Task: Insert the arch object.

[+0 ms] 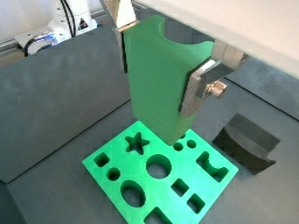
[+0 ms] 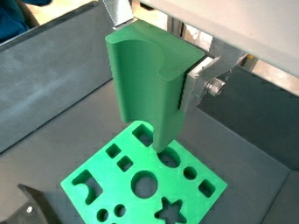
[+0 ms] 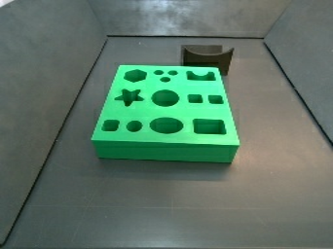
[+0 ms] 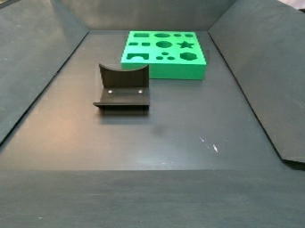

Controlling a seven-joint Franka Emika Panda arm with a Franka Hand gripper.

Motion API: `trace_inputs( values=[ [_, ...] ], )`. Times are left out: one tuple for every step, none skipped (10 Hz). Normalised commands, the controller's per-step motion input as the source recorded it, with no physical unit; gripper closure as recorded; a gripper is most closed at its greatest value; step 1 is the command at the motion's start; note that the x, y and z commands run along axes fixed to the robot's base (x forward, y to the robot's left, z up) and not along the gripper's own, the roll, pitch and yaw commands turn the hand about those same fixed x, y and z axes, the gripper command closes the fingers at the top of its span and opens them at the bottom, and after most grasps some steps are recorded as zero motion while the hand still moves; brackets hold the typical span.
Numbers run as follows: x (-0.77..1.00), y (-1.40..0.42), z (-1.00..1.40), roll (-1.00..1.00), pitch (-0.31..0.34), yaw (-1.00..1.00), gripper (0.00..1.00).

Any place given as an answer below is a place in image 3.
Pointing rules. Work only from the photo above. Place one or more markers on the black arch object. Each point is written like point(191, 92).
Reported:
point(206, 55)

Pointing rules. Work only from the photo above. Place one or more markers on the green shape sorter block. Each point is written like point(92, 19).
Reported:
point(166, 113)

